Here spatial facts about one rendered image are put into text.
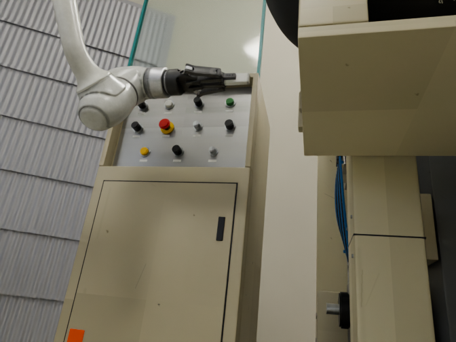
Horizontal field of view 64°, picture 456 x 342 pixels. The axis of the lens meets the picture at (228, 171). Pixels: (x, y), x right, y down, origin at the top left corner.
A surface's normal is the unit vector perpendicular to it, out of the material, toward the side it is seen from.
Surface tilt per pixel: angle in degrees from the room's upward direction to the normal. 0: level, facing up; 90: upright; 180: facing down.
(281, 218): 90
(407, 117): 180
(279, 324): 90
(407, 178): 90
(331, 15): 90
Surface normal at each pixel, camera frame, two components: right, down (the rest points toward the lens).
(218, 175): -0.21, -0.39
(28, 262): 0.33, -0.33
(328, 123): -0.10, 0.92
